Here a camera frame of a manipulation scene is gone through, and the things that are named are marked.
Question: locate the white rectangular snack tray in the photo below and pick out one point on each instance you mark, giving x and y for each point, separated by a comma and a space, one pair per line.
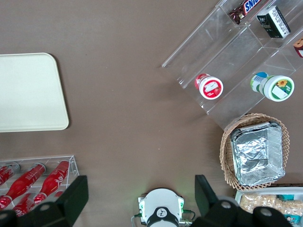
239, 195

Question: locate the red cola bottle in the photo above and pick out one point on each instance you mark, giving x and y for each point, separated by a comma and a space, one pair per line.
6, 176
55, 178
26, 180
5, 203
23, 204

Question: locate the clear acrylic stepped stand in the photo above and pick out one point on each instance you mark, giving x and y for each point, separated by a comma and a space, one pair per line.
236, 56

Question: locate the green lid yogurt cup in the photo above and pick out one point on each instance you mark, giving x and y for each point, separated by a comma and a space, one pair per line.
278, 88

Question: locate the light tan wicker basket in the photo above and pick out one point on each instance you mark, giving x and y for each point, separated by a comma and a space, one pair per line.
225, 160

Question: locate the clear bag puffed snack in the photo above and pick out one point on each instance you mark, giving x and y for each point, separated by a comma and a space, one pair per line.
292, 205
258, 202

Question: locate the red lid yogurt cup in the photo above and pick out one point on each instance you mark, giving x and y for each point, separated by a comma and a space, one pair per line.
210, 88

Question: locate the black white small carton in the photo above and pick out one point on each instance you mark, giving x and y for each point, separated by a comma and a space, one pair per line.
274, 22

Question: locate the beige plastic serving tray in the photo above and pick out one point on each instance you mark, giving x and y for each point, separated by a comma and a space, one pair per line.
28, 92

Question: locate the small teal snack packet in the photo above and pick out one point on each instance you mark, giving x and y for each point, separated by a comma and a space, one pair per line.
286, 197

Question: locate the large teal snack packet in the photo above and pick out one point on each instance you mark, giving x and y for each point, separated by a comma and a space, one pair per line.
291, 218

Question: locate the red cookie box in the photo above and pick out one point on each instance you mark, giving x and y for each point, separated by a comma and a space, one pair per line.
299, 48

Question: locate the clear acrylic bottle rack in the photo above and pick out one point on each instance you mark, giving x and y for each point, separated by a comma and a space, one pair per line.
73, 165

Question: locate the stacked aluminium foil containers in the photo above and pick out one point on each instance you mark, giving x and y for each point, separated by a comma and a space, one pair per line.
255, 158

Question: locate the brown Snickers bar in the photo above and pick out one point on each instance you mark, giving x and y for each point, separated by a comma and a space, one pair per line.
246, 8

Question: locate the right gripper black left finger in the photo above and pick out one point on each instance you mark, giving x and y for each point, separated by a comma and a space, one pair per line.
61, 210

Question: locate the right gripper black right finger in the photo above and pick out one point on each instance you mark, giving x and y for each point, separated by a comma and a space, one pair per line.
213, 210

